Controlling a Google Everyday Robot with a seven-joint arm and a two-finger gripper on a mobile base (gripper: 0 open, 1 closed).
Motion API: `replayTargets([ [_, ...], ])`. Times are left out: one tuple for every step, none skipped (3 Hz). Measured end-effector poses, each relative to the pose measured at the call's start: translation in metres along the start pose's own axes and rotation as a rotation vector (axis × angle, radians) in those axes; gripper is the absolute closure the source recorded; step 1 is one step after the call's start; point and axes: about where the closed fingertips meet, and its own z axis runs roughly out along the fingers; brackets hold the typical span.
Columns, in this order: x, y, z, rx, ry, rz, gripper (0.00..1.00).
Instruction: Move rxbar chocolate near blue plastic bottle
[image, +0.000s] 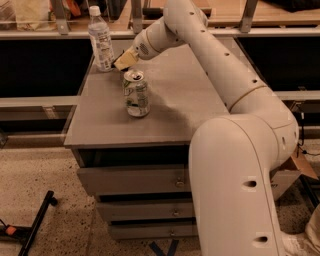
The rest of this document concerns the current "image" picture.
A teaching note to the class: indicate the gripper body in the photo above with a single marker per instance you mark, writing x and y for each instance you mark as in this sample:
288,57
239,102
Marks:
142,47

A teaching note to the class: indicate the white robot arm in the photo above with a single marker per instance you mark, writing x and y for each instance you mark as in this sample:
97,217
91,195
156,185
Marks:
230,156

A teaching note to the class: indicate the clear plastic water bottle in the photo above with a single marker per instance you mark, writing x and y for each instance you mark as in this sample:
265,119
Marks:
100,40

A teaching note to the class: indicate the green white soda can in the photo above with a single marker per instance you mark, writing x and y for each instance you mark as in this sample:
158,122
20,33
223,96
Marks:
135,89

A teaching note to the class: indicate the grey drawer cabinet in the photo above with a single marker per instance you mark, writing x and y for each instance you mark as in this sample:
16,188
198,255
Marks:
103,134

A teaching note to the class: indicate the top grey drawer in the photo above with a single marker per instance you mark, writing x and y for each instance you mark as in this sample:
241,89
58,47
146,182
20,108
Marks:
127,180

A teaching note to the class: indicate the grey drawer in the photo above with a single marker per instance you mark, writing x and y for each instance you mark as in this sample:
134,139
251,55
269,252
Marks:
145,210
153,230
127,180

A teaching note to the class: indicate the middle grey drawer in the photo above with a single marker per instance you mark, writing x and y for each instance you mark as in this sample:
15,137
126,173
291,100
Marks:
145,210

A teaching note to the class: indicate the bottom grey drawer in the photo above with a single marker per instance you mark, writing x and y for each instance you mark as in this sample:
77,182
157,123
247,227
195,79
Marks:
153,230

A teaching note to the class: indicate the white cardboard box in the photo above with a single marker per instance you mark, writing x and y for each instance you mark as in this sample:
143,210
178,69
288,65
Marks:
284,176

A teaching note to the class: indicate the black stand with orange clip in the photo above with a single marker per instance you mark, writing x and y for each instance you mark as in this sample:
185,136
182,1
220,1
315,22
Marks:
25,235

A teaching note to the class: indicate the white shoe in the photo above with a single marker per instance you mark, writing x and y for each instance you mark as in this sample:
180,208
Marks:
306,243

